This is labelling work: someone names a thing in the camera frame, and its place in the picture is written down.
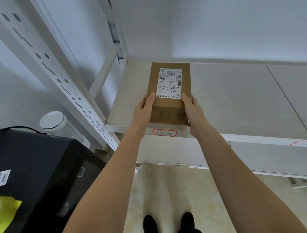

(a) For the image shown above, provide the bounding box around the person's left forearm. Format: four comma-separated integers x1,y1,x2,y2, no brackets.
63,121,150,233

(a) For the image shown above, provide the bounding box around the white metal shelving rack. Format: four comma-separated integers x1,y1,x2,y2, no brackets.
0,0,307,180

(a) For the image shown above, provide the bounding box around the brown cardboard box white label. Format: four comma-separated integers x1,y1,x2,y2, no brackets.
146,62,193,125

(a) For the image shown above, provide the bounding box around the person's right hand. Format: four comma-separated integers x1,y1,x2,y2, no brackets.
181,93,209,136

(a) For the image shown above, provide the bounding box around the black plastic bin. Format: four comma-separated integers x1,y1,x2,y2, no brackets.
0,127,106,233

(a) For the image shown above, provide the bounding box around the black cable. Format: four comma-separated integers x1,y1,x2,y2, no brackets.
0,126,46,135

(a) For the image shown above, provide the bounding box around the person's left hand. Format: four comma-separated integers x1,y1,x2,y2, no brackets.
131,92,156,131

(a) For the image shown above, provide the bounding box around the person's right forearm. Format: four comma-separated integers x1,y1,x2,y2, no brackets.
191,127,307,233

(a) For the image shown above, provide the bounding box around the yellow cloth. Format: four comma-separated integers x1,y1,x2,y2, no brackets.
0,195,22,233

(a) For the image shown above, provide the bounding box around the person's left black shoe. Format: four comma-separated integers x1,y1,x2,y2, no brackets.
143,215,158,233

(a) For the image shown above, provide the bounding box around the red-bordered shelf sticker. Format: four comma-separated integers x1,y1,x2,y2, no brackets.
153,129,177,137

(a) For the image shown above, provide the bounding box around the person's black shoe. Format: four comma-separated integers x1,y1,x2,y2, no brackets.
143,215,158,233
178,212,195,233

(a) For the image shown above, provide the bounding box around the person's right black shoe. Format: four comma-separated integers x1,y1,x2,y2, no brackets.
178,212,195,233

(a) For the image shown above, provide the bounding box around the white cylindrical container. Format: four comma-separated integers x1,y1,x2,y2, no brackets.
39,111,91,150

